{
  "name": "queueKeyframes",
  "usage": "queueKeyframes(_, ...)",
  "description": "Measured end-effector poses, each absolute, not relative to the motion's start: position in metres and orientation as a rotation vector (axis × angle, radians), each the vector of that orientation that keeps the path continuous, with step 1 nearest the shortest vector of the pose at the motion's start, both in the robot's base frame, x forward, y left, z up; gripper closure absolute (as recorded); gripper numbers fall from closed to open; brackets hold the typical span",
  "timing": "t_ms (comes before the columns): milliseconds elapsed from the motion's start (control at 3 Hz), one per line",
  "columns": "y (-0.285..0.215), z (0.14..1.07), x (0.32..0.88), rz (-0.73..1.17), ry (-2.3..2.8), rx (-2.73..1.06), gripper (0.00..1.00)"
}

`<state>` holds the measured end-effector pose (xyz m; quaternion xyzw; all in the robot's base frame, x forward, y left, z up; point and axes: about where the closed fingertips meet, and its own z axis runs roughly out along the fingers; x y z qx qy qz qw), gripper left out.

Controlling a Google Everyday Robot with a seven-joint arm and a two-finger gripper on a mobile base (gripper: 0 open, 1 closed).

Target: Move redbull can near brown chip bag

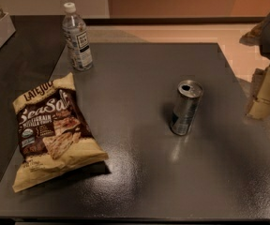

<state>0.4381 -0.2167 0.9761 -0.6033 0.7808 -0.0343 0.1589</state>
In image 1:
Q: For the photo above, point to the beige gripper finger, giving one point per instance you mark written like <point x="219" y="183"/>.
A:
<point x="254" y="103"/>
<point x="267" y="92"/>

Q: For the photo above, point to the silver blue redbull can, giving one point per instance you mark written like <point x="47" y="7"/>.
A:
<point x="189" y="95"/>

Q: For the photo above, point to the brown sea salt chip bag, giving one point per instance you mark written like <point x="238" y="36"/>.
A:
<point x="53" y="136"/>

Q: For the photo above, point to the clear plastic water bottle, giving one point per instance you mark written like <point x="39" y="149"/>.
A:
<point x="77" y="41"/>

